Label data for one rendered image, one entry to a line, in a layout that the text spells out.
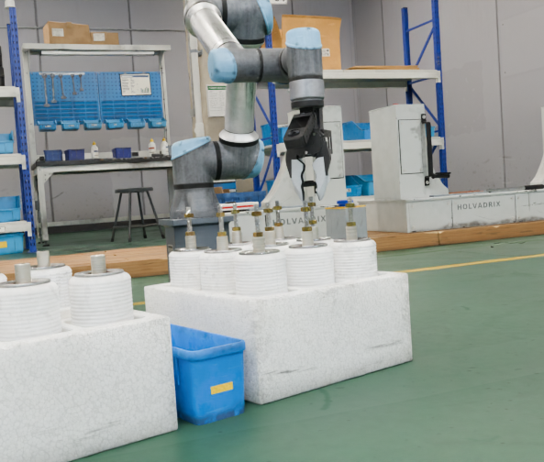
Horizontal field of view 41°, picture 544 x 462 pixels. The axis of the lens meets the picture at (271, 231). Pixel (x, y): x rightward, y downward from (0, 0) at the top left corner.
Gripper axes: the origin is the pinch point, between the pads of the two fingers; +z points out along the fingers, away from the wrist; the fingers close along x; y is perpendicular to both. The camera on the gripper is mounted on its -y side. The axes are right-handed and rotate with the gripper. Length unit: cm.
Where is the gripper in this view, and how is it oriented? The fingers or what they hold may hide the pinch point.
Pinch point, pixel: (310, 194)
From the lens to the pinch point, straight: 155.0
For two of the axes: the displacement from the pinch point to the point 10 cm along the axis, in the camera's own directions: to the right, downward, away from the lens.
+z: 0.7, 10.0, 0.6
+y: 3.6, -0.8, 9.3
